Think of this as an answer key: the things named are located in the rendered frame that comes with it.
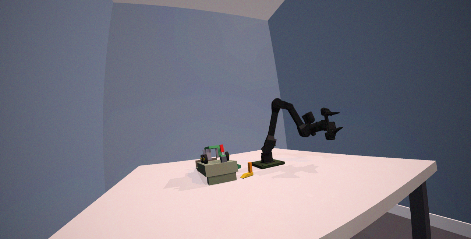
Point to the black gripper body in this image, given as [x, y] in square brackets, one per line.
[324, 124]

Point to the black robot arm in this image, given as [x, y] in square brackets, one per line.
[305, 129]

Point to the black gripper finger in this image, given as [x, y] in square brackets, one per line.
[327, 112]
[334, 131]

